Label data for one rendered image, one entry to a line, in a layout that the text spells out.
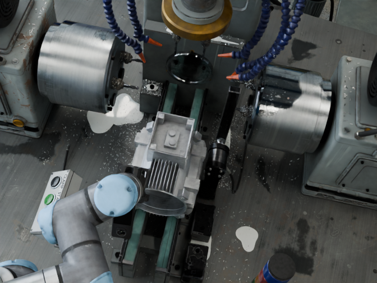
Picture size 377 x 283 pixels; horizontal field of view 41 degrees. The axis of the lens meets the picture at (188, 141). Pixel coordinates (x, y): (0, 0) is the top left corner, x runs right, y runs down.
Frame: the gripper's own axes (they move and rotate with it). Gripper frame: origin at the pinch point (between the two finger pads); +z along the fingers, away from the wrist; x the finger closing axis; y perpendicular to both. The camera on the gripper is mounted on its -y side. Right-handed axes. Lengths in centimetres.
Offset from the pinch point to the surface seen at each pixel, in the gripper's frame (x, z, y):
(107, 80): 15.0, 14.0, 27.7
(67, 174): 17.6, 0.6, 0.7
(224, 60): -16, 25, 42
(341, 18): -86, 191, 113
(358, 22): -97, 191, 112
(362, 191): -66, 30, 11
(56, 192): 18.8, -0.8, -3.9
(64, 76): 26.6, 11.9, 25.9
